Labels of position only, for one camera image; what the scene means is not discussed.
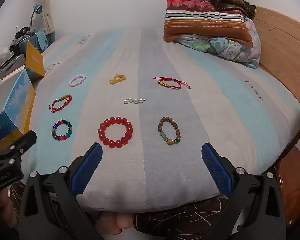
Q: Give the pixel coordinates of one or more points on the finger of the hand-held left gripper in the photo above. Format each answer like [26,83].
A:
[25,141]

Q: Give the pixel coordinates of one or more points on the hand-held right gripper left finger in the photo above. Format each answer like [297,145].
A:
[87,170]

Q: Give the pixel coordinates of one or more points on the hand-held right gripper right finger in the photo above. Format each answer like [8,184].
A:
[217,170]

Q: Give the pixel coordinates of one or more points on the sky print box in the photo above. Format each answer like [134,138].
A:
[17,102]

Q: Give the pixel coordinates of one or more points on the striped bed sheet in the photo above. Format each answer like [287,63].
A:
[190,120]

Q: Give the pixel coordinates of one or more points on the person's patterned pants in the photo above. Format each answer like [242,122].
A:
[180,217]

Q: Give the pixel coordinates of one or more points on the yellow cardboard box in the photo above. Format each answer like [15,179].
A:
[34,60]

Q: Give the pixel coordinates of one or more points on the teal storage case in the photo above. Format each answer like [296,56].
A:
[36,41]

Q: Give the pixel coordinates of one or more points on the floral quilt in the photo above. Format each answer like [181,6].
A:
[230,50]

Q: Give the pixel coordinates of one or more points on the blue desk lamp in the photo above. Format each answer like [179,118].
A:
[36,11]

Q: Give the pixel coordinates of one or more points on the wooden headboard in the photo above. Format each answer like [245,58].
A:
[285,50]

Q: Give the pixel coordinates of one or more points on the cream curtain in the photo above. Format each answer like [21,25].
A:
[46,5]

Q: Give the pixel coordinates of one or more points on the striped red brown pillow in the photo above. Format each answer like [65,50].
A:
[205,22]

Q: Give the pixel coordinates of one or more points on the wooden bed frame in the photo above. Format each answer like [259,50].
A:
[291,180]

